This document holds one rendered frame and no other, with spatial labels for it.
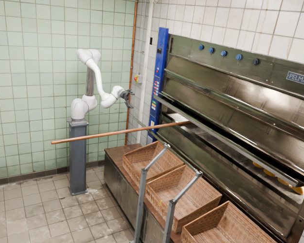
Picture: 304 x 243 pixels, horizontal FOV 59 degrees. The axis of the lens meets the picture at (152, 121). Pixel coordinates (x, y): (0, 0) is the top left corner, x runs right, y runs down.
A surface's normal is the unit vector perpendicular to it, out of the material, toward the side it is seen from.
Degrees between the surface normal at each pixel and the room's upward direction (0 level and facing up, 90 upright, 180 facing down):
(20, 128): 90
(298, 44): 90
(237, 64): 90
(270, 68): 90
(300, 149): 70
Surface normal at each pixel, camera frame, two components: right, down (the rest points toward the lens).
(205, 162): -0.78, -0.22
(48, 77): 0.49, 0.38
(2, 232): 0.11, -0.92
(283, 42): -0.87, 0.11
